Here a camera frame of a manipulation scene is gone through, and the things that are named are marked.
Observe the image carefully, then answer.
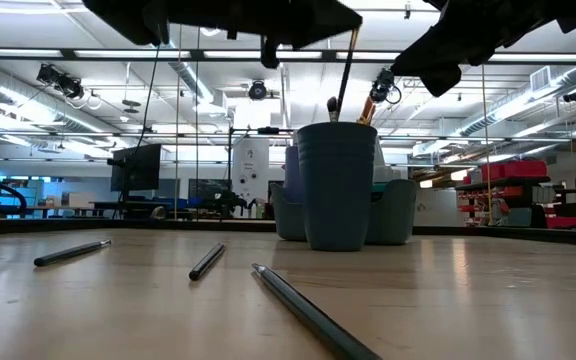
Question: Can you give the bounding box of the teal plastic storage bin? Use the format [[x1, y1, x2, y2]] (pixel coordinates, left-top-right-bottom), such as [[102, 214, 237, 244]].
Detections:
[[269, 178, 419, 247]]

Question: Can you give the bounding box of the slanted black hanging cable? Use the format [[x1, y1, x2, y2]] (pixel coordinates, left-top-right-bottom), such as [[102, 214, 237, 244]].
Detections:
[[126, 43, 163, 151]]

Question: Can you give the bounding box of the dark blue plastic cup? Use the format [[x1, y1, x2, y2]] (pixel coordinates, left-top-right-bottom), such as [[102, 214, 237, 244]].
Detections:
[[296, 121, 379, 253]]

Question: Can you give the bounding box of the black overhead light frame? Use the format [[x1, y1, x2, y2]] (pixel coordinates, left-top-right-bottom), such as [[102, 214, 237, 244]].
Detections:
[[0, 46, 576, 65]]

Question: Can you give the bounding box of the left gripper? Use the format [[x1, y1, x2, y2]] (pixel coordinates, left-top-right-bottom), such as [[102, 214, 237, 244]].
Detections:
[[167, 0, 364, 69]]

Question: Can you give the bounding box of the tan hanging cord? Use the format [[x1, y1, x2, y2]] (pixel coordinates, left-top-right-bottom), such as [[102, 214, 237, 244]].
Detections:
[[174, 24, 182, 221]]

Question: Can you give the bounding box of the rack with red bins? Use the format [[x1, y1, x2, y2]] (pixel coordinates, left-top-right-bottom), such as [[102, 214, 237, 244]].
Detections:
[[455, 158, 553, 229]]

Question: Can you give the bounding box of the large periwinkle paint bottle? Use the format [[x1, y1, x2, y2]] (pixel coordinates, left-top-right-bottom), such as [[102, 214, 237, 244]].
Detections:
[[282, 143, 300, 204]]

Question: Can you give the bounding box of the yellow hanging cord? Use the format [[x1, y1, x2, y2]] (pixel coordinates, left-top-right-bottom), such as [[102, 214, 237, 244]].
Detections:
[[480, 63, 493, 226]]

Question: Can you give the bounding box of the black monitor on stand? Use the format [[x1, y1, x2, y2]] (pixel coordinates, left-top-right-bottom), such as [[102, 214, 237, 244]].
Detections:
[[109, 143, 163, 221]]

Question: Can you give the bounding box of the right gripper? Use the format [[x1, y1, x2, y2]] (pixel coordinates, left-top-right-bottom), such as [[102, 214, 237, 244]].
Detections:
[[390, 0, 519, 99]]

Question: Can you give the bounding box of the black background stand frame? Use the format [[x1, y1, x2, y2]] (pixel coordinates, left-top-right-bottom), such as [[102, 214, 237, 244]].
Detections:
[[226, 126, 297, 174]]

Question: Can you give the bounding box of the thin black hanging cord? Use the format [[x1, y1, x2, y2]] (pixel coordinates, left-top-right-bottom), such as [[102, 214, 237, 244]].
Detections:
[[194, 27, 202, 221]]

